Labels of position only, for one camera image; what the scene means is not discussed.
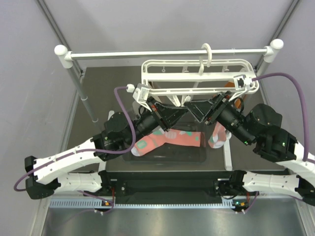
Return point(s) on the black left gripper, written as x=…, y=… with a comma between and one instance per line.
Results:
x=166, y=116

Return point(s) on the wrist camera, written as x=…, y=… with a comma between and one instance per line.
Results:
x=241, y=82
x=140, y=95

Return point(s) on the clear plastic bin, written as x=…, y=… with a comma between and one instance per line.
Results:
x=175, y=154

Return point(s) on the grey beige sock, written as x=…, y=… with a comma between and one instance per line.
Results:
x=163, y=99

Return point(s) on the white plastic clip hanger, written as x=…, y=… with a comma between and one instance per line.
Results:
x=205, y=76

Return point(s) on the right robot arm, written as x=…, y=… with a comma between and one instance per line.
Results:
x=262, y=127

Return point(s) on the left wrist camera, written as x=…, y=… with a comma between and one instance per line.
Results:
x=140, y=95

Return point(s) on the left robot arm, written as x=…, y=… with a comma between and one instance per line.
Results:
x=48, y=175

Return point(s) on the silver clothes rack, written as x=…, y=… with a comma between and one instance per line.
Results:
x=67, y=59

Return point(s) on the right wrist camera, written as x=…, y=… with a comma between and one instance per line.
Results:
x=241, y=82

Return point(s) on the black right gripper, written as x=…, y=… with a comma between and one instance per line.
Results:
x=200, y=108

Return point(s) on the pink patterned sock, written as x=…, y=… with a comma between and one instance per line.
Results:
x=159, y=138
x=219, y=136

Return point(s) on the orange beige sock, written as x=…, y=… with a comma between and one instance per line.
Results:
x=235, y=98

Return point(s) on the grey cable duct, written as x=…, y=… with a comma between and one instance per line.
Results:
x=98, y=204

